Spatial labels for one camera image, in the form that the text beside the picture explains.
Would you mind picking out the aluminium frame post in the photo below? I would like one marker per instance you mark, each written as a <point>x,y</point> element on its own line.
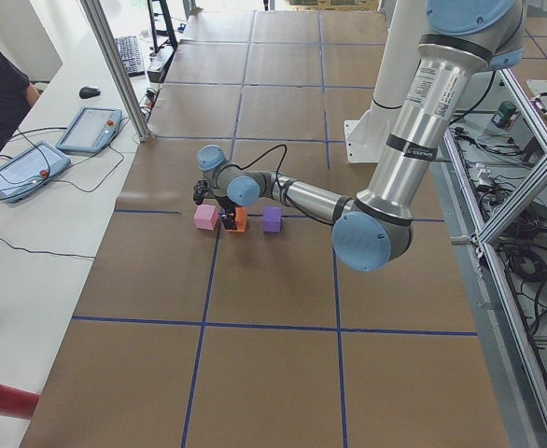
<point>98,22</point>

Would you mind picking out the black keyboard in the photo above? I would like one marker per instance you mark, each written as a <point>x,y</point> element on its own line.
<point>130,55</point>

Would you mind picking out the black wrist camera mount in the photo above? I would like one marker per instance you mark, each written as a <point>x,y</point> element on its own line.
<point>201,191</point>

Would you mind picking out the far blue teach pendant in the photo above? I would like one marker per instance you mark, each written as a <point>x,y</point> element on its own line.
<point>92,129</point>

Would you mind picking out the pink foam block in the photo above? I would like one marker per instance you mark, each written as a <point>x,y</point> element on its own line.
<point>205,217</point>

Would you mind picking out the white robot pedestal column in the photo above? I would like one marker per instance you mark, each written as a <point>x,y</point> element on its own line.
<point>365,138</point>

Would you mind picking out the black computer mouse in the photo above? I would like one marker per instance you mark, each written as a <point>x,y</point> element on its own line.
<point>88,92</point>

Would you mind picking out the aluminium side frame rail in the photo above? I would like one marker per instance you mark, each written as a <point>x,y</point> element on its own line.
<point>496,172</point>

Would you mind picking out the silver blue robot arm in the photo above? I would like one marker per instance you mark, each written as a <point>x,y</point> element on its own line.
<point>433,50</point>

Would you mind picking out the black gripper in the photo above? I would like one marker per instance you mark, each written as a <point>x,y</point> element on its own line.
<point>224,203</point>

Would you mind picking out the blue teach pendant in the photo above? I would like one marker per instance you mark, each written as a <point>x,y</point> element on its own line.
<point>29,171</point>
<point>92,129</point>

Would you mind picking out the purple foam block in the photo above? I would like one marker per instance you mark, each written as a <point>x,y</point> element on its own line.
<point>271,219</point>

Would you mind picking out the red cylinder tube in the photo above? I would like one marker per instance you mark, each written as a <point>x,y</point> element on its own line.
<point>17,403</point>

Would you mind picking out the orange foam block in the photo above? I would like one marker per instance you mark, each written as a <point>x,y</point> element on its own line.
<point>240,220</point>

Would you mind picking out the near blue teach pendant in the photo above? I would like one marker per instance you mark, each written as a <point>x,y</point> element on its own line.
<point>29,171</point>

